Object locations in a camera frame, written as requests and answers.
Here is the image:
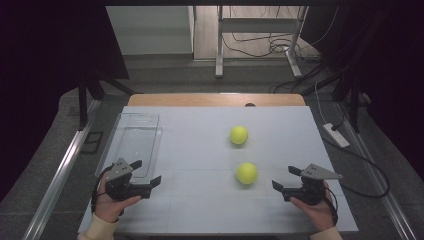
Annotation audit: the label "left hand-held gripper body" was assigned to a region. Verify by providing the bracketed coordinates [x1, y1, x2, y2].
[105, 157, 152, 202]

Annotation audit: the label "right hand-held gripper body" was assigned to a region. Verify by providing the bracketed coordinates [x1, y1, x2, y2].
[282, 163, 344, 207]

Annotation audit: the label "clear plastic container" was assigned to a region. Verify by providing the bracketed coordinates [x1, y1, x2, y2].
[95, 112, 163, 181]

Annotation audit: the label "yellow tennis ball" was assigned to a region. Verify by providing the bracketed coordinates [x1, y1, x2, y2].
[229, 125, 249, 146]
[236, 162, 259, 185]

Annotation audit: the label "person's left hand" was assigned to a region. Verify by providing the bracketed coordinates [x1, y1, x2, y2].
[94, 171, 143, 224]

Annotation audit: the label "person's right hand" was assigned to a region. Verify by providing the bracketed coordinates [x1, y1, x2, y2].
[289, 180, 336, 233]

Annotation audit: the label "black floor plate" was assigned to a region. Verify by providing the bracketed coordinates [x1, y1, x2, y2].
[80, 131, 105, 155]

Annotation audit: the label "white table mat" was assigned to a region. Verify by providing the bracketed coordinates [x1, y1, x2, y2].
[78, 105, 359, 234]

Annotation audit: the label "white power strip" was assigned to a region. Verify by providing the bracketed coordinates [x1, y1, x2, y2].
[322, 122, 351, 149]

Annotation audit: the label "black metal stand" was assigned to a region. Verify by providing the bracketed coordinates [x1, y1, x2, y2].
[77, 74, 137, 132]
[332, 73, 364, 134]

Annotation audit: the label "wooden table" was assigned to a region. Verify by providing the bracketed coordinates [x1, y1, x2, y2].
[127, 93, 307, 108]

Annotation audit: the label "white panel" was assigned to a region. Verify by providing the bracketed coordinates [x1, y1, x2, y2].
[105, 5, 195, 56]

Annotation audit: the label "dark curtain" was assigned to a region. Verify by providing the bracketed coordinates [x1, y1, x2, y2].
[0, 0, 131, 203]
[300, 0, 424, 183]

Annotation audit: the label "black left gripper strap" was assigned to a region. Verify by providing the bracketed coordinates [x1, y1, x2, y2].
[90, 165, 114, 216]

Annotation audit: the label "black gripper strap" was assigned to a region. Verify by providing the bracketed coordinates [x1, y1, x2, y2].
[322, 185, 339, 228]
[90, 165, 114, 216]

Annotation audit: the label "black right gripper strap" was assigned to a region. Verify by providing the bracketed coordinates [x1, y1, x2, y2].
[322, 185, 339, 228]

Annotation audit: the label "aluminium floor rail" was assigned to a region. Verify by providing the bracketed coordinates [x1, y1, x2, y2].
[21, 99, 103, 240]
[334, 101, 418, 240]

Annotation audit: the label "white cable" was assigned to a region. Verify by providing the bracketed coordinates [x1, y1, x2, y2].
[314, 81, 330, 125]

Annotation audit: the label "black power cable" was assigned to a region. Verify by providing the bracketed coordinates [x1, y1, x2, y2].
[321, 113, 391, 199]

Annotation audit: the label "tangled black floor cables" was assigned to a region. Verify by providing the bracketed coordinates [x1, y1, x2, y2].
[221, 5, 344, 96]

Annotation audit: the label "white metal desk frame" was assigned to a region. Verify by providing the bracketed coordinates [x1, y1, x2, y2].
[214, 5, 310, 80]

